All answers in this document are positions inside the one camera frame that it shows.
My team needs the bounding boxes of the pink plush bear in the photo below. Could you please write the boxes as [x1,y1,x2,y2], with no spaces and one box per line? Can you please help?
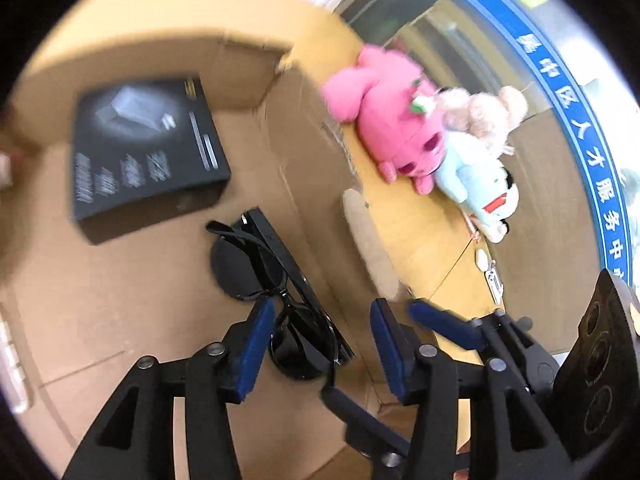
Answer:
[320,44,447,196]

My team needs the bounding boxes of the glass partition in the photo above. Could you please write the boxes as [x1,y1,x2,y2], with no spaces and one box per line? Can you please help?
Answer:
[325,0,640,271]

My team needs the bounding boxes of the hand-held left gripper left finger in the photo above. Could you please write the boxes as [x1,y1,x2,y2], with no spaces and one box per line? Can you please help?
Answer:
[62,296,276,480]

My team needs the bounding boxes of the pink pen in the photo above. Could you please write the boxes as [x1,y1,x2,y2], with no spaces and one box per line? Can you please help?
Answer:
[462,210,483,241]

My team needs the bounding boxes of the brown cardboard box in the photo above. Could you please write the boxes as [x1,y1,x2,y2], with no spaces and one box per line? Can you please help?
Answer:
[0,35,473,480]

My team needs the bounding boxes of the cream plush rabbit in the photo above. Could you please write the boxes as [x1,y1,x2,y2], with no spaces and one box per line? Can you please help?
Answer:
[437,85,530,158]

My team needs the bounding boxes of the white plush dog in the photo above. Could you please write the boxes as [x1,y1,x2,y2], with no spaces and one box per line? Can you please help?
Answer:
[482,167,521,244]

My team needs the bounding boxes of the black printed box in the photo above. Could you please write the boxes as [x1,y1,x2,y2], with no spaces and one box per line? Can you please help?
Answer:
[70,76,233,246]

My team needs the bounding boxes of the blue plush toy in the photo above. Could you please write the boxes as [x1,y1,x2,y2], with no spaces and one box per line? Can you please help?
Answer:
[432,132,521,228]

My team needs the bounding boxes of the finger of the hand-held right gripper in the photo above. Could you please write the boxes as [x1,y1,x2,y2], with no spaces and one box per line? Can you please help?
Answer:
[320,386,413,468]
[407,299,561,396]

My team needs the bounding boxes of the blue banner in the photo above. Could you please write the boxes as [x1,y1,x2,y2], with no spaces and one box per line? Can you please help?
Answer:
[425,0,640,311]

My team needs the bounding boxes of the black sunglasses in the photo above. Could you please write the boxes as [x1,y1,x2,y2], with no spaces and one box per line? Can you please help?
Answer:
[206,207,357,381]

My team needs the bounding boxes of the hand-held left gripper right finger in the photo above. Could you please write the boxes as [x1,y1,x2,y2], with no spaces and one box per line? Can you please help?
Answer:
[370,298,573,480]

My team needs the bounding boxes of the white keyboard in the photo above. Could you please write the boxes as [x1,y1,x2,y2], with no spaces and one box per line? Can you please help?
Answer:
[0,302,36,413]

